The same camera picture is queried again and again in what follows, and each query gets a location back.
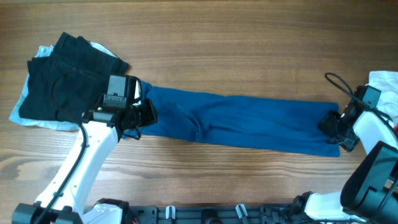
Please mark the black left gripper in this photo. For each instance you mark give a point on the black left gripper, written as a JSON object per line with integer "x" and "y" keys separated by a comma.
{"x": 148, "y": 112}

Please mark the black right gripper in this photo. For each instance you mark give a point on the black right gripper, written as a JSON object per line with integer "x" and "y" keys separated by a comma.
{"x": 334, "y": 127}

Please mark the red and white garment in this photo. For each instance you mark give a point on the red and white garment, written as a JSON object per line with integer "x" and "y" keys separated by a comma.
{"x": 386, "y": 82}

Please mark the blue polo shirt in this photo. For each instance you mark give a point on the blue polo shirt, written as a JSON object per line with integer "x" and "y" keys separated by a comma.
{"x": 240, "y": 121}

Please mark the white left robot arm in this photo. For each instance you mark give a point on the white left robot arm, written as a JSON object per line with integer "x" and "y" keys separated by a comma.
{"x": 64, "y": 199}

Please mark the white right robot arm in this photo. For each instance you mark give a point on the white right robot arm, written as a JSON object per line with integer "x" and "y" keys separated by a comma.
{"x": 369, "y": 195}

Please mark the black folded shorts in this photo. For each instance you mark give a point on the black folded shorts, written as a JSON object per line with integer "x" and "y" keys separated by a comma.
{"x": 62, "y": 86}

